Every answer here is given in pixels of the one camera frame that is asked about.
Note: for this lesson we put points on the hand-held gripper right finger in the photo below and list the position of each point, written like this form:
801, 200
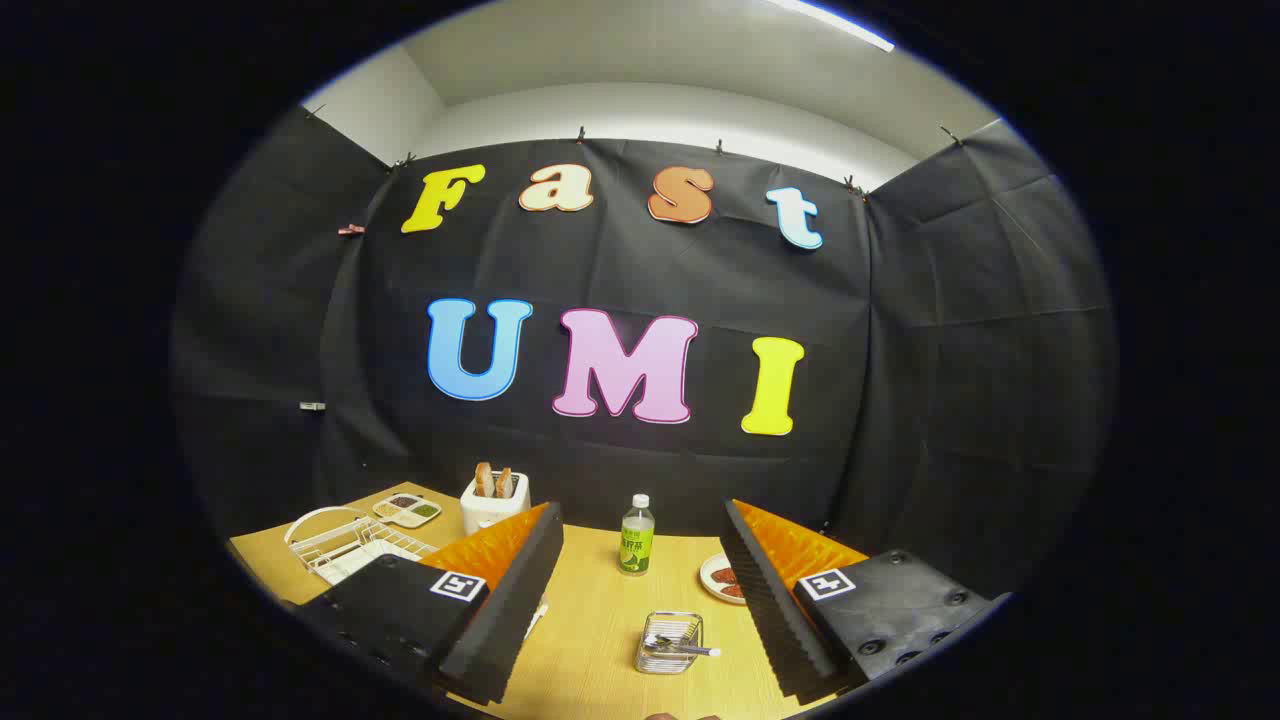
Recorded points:
775, 610

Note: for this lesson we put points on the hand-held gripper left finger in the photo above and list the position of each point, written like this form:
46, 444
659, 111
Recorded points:
505, 610

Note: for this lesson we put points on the metal spoon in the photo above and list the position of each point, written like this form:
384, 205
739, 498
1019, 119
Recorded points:
690, 650

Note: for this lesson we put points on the white plate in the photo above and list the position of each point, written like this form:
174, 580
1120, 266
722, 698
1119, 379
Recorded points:
708, 580

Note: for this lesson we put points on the white toaster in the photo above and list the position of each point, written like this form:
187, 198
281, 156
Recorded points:
490, 515

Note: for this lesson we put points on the toast slice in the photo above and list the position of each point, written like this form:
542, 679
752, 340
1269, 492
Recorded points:
503, 483
484, 480

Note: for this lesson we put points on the white divided seasoning tray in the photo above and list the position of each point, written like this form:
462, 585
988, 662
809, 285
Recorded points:
407, 510

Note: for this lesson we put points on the green tea bottle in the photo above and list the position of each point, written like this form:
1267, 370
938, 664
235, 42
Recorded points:
636, 545

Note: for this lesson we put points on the black backdrop cloth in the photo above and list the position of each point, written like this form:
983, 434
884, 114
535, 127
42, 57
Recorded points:
640, 470

